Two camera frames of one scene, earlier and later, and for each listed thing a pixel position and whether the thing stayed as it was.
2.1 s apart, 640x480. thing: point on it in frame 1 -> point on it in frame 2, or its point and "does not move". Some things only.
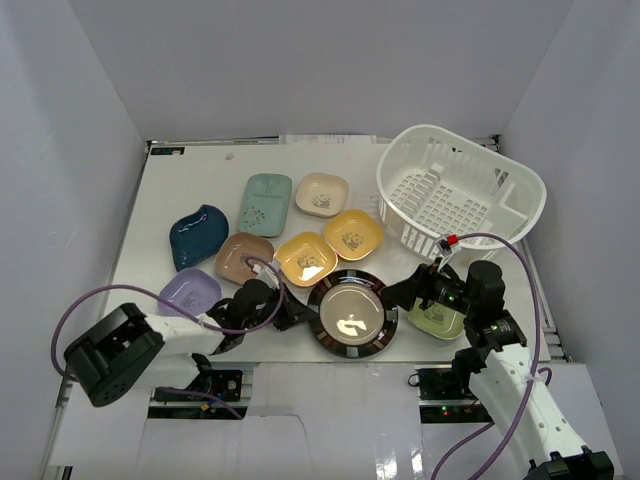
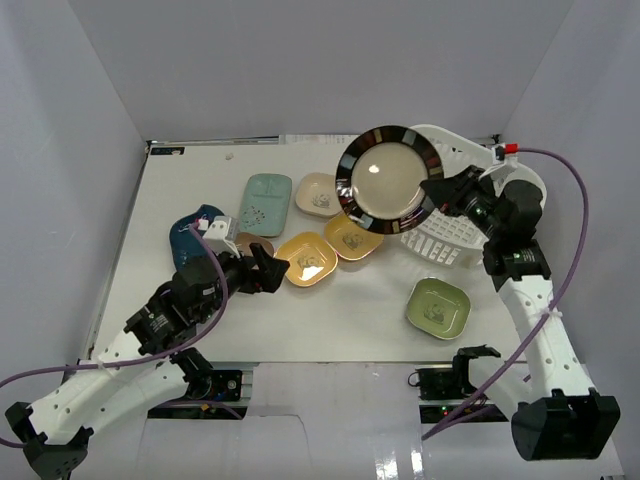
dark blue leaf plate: (195, 236) does not move
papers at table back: (303, 139) does not move
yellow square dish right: (353, 233) does not move
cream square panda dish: (323, 195) does not move
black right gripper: (404, 293) -> (449, 193)
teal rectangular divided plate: (265, 204) does not move
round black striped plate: (349, 315) -> (379, 179)
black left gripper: (279, 310) -> (255, 275)
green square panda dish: (438, 320) does not move
